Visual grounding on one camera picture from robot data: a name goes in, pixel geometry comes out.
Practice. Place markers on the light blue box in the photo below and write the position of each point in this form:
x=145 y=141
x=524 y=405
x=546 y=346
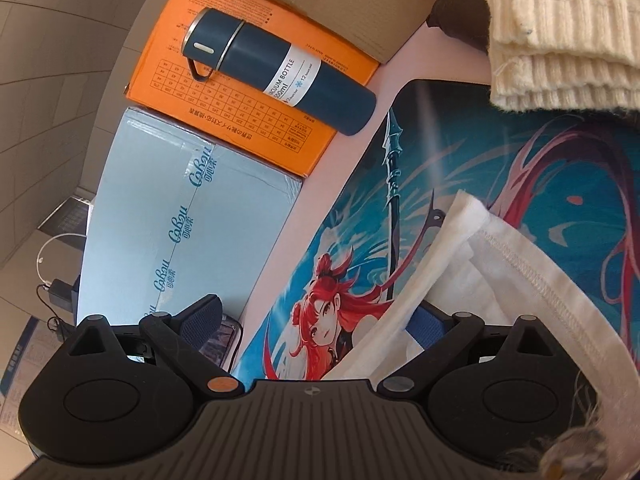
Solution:
x=165 y=210

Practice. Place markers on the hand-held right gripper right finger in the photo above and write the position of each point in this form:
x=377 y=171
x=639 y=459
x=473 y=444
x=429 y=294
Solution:
x=425 y=330

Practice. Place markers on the dark brown cloth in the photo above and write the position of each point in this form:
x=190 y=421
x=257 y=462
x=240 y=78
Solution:
x=460 y=20

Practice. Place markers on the brown cardboard box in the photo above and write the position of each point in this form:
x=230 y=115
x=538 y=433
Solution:
x=350 y=5

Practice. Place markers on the cream knitted sweater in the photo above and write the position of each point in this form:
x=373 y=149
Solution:
x=560 y=25

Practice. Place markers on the printed paper sheet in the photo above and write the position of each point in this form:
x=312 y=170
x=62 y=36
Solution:
x=20 y=385

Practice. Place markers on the white garment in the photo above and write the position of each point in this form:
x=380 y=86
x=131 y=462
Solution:
x=500 y=270

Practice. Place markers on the smartphone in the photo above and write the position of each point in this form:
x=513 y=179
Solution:
x=227 y=335

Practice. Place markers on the grey furry cloth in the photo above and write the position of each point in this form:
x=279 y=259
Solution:
x=575 y=440

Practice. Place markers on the orange box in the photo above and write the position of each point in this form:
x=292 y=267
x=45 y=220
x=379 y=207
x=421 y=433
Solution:
x=225 y=125

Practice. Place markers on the black charger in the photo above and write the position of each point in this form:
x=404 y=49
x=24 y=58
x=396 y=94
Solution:
x=62 y=294

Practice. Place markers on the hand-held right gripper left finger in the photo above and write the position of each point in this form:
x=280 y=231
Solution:
x=202 y=322

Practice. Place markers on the printed desk mat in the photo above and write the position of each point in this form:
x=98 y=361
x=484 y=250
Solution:
x=550 y=170

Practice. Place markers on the dark blue vacuum bottle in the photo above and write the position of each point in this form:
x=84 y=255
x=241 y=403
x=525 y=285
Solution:
x=260 y=55

